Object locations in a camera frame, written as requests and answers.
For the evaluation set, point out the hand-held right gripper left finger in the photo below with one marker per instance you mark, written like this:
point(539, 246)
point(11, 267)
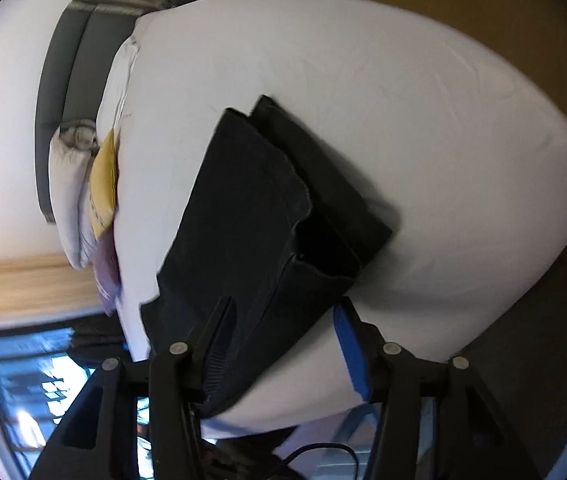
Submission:
point(217, 355)

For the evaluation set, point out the window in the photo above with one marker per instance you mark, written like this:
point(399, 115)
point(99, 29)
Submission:
point(23, 375)

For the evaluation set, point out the purple cushion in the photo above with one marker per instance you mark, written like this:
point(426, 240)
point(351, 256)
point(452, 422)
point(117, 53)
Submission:
point(106, 270)

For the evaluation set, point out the beige striped curtain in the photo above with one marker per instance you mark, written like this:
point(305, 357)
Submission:
point(33, 285)

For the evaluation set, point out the bed with white sheet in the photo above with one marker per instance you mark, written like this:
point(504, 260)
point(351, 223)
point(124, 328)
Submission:
point(413, 135)

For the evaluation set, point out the yellow cushion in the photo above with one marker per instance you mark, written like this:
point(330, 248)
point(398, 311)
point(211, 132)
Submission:
point(103, 185)

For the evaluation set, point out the white pillow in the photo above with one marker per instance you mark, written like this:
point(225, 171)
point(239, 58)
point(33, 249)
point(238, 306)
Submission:
point(123, 75)

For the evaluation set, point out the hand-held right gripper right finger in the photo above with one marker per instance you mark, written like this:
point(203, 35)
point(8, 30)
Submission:
point(349, 355)

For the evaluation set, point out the black denim pants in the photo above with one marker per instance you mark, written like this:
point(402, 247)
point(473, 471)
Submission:
point(253, 220)

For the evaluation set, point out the folded white duvet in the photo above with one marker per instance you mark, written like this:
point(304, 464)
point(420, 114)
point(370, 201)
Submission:
point(68, 185)

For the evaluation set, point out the grey upholstered headboard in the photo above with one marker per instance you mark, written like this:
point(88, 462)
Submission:
point(58, 85)

